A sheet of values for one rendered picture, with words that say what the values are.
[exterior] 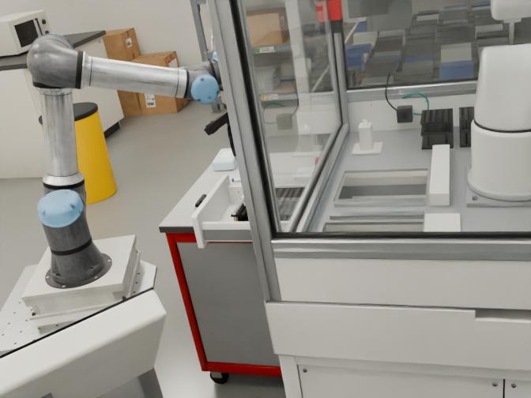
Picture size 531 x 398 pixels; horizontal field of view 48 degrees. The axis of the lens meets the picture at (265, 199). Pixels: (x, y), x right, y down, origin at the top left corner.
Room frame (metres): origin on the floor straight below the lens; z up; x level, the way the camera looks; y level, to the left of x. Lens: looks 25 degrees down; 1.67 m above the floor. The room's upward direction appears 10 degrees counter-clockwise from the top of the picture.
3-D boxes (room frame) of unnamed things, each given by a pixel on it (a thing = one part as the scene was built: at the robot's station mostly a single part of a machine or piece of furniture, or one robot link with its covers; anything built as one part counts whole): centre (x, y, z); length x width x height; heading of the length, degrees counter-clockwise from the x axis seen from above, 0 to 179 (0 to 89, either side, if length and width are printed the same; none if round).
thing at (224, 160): (2.32, 0.13, 0.78); 0.15 x 0.10 x 0.04; 165
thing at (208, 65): (1.71, 0.14, 1.28); 0.11 x 0.11 x 0.08; 11
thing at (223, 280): (2.05, 0.00, 0.38); 0.62 x 0.58 x 0.76; 160
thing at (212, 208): (1.67, 0.16, 0.87); 0.29 x 0.02 x 0.11; 160
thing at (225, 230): (1.60, -0.03, 0.86); 0.40 x 0.26 x 0.06; 70
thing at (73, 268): (1.51, 0.56, 0.88); 0.15 x 0.15 x 0.10
